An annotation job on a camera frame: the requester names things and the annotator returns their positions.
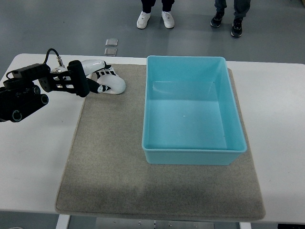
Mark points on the black white robot left hand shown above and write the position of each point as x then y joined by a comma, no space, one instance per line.
97,70

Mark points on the white frog toy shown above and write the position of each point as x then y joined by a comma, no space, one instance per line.
112,84

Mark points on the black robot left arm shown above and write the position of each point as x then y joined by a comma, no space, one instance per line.
20,95

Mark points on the light blue plastic box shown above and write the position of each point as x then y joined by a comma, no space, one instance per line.
190,112

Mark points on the lower metal floor plate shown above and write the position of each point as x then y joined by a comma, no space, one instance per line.
110,52

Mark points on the metal floor plate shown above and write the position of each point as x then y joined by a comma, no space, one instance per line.
110,52
111,42

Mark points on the upper metal floor plate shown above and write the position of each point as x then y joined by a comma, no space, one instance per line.
111,42

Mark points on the white left sneaker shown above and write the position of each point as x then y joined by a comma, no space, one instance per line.
143,20

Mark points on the white sneaker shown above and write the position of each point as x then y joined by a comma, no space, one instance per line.
168,20
143,20

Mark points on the white right sneaker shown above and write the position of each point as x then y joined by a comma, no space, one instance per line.
168,20

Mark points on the beige felt mat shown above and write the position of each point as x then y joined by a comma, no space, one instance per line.
107,174

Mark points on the black left sneaker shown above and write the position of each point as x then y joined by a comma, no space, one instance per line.
217,19

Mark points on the black sneaker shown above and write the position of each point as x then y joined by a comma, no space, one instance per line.
237,28
217,19

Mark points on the black right sneaker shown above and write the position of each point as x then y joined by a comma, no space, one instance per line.
237,28

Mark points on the metal table crossbar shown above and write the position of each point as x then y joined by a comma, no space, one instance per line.
110,223

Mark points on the white table leg left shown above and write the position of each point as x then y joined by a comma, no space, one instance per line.
63,221

